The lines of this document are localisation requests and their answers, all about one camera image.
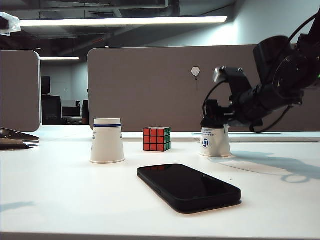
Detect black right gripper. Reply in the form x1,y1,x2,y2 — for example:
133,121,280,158
200,84,305,130

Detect white paper cup blue stripe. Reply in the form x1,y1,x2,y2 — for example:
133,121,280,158
89,118,126,165
199,123,232,158

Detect wide brown desk divider panel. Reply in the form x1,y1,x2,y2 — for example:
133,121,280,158
87,44,320,133

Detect Rubik's cube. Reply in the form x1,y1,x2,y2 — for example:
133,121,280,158
143,126,172,153

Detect black smartphone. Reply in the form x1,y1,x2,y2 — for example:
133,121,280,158
136,163,242,214

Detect long ceiling light strip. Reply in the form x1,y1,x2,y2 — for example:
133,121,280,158
19,16,228,27

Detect black office chair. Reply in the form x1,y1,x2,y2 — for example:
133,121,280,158
41,76,63,126

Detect short ceiling light strip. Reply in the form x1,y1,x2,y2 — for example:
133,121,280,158
39,56,80,61

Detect narrow brown desk divider panel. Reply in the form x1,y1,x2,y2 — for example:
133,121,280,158
0,50,42,133

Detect shiny dark metallic object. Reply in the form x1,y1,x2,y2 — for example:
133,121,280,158
0,127,40,151

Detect thin black camera cable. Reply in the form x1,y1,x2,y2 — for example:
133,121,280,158
201,81,227,118

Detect silver wrist camera black mount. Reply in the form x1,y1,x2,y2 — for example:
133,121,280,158
212,65,254,101

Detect black looped gripper cable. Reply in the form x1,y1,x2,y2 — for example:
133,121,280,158
248,104,294,134

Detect desk cable tray flap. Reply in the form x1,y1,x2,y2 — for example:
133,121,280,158
191,131,320,143

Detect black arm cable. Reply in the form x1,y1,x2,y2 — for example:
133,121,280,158
287,11,319,44

